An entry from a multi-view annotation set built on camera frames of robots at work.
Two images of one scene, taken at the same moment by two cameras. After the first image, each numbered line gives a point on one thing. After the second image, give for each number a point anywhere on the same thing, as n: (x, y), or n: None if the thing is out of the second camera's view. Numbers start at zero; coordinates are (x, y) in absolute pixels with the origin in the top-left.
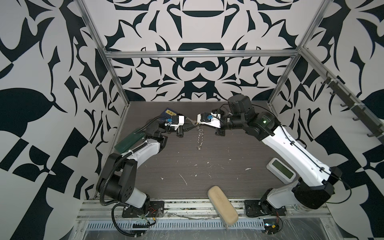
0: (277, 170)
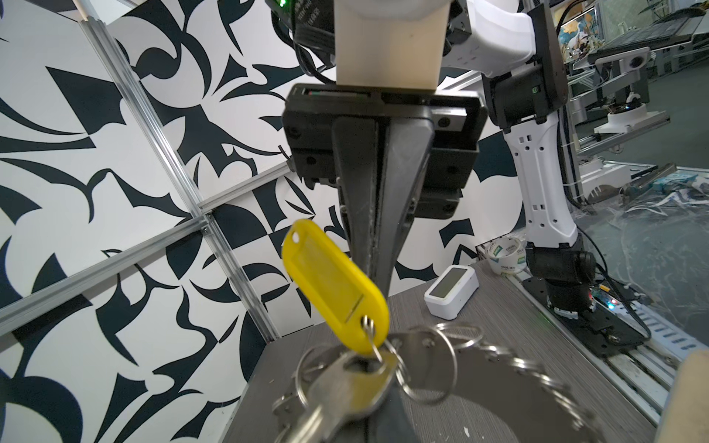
0: (450, 292)
